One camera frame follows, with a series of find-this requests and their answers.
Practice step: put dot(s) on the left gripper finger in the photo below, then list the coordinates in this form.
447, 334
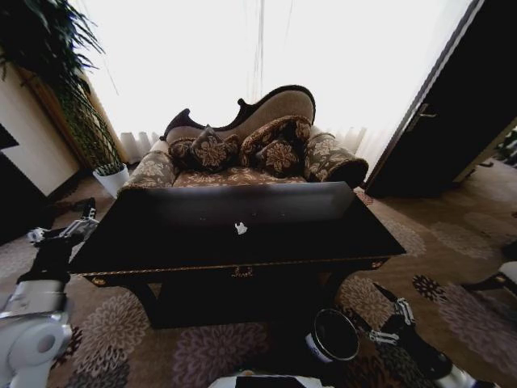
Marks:
39, 235
82, 224

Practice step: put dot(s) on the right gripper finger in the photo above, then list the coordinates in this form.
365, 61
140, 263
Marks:
402, 309
373, 331

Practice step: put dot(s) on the black round trash bin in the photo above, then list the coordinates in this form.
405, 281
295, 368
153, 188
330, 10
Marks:
332, 335

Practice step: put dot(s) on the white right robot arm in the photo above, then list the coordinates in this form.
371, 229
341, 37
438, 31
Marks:
458, 378

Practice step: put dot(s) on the white crumpled paper trash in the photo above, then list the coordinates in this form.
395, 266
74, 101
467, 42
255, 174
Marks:
240, 229

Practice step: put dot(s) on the dark cabinet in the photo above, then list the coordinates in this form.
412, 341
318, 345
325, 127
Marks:
16, 186

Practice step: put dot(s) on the white plant pot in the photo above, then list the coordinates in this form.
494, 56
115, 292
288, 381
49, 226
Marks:
113, 178

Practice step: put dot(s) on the white seat dark chair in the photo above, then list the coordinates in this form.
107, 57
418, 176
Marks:
501, 277

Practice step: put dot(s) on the white robot front shell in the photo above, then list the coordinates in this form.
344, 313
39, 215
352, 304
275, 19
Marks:
266, 379

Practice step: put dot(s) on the round brown bolster cushion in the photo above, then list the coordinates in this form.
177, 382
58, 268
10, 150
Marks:
182, 153

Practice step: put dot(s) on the square floral cushion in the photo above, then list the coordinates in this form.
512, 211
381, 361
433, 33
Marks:
280, 157
212, 151

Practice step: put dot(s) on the dark wooden table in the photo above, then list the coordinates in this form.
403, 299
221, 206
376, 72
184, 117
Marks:
242, 246

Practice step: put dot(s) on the tall green palm plant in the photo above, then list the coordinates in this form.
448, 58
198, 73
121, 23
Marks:
48, 44

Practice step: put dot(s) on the dark wooden door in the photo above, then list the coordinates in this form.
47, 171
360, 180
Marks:
452, 109

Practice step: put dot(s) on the large floral bolster cushion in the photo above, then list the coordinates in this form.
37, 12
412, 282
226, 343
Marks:
278, 129

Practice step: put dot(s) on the floral brown chaise sofa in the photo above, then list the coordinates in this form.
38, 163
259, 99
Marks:
274, 109

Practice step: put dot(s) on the white sheer curtain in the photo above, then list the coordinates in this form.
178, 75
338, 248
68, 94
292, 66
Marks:
258, 60

